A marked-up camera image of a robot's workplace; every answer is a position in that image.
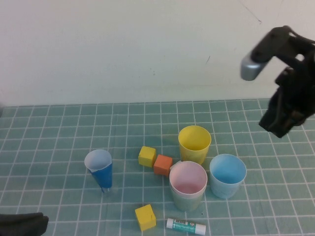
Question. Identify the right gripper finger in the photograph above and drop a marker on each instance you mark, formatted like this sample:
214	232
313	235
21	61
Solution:
290	123
269	118

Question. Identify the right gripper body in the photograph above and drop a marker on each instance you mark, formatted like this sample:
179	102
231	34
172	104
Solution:
292	91

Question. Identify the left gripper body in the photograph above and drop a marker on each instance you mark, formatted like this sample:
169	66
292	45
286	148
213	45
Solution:
19	225

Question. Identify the light blue plastic cup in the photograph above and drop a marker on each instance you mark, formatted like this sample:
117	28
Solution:
225	189

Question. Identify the yellow plastic cup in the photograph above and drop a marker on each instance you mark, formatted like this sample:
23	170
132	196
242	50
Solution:
192	157

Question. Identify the pink plastic cup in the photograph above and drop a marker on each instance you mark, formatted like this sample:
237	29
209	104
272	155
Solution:
188	177

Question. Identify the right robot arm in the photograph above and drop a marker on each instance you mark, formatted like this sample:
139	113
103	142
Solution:
312	68

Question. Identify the blue paper cone cup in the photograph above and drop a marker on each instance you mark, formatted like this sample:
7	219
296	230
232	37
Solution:
103	177

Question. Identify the green grid table mat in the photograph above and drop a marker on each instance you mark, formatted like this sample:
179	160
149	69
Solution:
73	127

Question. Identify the orange cube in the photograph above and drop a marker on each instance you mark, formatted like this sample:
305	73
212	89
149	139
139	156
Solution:
162	166

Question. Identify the green plastic cup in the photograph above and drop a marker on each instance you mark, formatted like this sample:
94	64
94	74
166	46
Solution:
187	204

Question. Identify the yellow cube with notch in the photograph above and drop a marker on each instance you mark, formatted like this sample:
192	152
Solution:
145	216

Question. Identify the plain yellow cube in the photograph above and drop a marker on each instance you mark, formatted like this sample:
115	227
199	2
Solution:
146	157

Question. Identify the white green glue stick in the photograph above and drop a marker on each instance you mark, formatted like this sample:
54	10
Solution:
184	225

